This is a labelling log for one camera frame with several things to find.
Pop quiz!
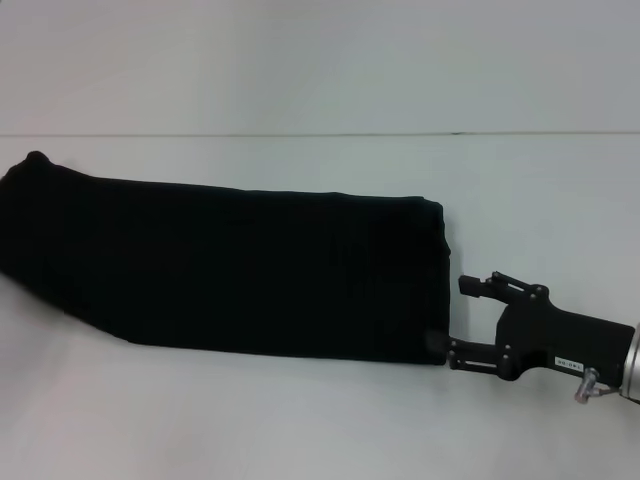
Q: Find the black shirt with FREE print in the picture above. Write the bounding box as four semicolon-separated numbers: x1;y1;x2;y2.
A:
0;150;454;369

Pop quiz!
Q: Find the silver metal cable plug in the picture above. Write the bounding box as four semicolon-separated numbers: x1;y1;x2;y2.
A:
573;367;602;405

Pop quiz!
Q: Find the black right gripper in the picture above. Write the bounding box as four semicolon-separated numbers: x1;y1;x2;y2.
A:
424;271;636;384

